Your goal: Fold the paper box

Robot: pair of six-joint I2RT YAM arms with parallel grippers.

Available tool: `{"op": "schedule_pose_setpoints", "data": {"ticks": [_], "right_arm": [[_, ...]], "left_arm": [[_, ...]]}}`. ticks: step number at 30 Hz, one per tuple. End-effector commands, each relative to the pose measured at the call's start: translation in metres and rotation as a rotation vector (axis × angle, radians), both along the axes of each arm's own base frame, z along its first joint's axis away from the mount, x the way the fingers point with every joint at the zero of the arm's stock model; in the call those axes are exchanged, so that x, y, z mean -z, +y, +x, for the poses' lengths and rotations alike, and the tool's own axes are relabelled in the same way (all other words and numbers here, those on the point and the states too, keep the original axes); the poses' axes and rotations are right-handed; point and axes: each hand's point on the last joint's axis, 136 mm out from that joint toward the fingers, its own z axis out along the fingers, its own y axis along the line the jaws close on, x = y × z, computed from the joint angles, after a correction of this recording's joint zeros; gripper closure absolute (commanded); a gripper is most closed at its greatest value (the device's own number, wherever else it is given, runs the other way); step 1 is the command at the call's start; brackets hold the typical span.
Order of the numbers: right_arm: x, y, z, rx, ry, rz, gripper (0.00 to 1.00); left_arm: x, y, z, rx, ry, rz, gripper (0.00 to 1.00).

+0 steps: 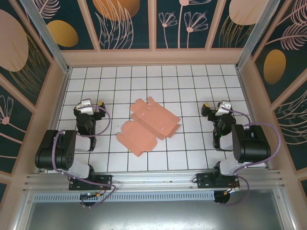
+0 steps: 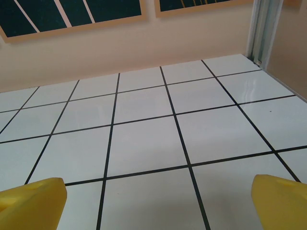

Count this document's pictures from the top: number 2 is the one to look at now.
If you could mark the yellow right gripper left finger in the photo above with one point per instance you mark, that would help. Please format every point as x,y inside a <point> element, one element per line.
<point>31,203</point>

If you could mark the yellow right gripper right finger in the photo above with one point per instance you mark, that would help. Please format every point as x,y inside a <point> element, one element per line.
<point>280,206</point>

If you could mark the cream disc gold lines panel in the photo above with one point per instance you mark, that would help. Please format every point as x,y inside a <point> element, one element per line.
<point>182,6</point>

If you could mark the aluminium corner post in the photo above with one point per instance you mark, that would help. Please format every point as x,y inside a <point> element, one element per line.
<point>260,31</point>

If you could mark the pink flowers wall panel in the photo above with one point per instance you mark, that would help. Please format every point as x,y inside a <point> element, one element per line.
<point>48,14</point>

